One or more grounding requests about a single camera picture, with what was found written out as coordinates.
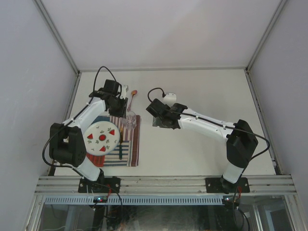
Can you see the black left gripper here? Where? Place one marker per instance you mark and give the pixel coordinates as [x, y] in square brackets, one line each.
[122, 112]

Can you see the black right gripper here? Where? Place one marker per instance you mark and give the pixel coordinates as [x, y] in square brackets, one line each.
[157, 122]

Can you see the clear drinking glass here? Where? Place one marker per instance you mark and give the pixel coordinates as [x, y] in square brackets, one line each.
[129, 121]

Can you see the white watermelon pattern plate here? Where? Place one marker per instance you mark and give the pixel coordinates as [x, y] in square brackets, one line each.
[101, 138]

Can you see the striped patchwork placemat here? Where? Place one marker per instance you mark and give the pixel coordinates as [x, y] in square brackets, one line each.
[130, 146]

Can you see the gold knife green handle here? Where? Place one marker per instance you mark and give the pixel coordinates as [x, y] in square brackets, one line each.
[120, 143]

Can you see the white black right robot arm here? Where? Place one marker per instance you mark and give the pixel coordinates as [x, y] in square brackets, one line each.
[238, 137]

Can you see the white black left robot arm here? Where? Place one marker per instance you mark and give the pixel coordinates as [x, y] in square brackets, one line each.
[66, 143]

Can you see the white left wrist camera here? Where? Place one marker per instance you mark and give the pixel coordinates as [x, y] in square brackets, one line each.
[124, 90]

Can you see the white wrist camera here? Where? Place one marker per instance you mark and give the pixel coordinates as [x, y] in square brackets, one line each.
[169, 99]
[124, 90]

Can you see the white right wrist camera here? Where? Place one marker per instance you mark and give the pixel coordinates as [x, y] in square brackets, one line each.
[169, 99]

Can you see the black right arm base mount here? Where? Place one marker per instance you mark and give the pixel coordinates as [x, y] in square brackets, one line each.
[220, 185]

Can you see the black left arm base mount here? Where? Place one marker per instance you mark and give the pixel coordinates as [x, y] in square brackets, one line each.
[108, 185]

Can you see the grey slotted cable duct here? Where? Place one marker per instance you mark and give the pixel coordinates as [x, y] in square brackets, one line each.
[135, 200]

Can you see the aluminium front rail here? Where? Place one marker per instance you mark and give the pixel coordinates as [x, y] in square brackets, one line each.
[187, 185]

